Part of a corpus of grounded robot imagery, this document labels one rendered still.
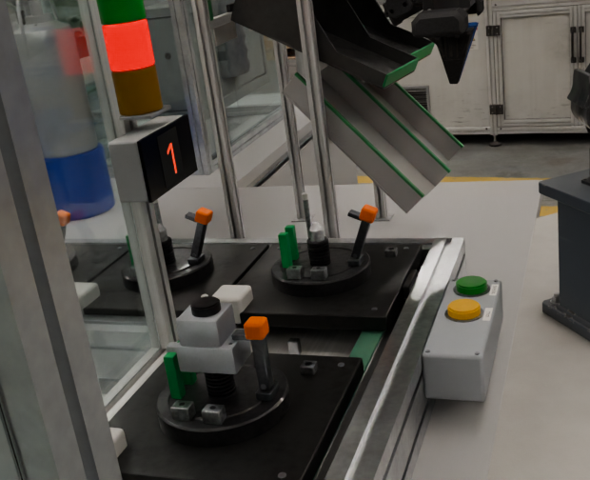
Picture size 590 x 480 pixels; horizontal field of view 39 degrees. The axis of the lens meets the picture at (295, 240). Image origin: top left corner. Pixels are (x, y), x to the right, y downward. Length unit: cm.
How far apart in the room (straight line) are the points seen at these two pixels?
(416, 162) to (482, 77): 384
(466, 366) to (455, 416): 9
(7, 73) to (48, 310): 7
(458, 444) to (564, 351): 25
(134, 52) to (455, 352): 49
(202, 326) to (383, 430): 21
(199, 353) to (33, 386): 60
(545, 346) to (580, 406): 15
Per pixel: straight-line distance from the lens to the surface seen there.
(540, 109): 524
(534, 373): 113
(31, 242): 26
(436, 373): 99
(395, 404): 89
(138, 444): 88
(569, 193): 116
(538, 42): 516
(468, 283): 111
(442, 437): 101
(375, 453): 82
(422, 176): 144
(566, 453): 99
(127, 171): 94
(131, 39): 94
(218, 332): 83
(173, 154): 98
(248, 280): 120
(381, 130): 145
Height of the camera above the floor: 144
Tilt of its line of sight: 21 degrees down
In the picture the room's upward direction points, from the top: 8 degrees counter-clockwise
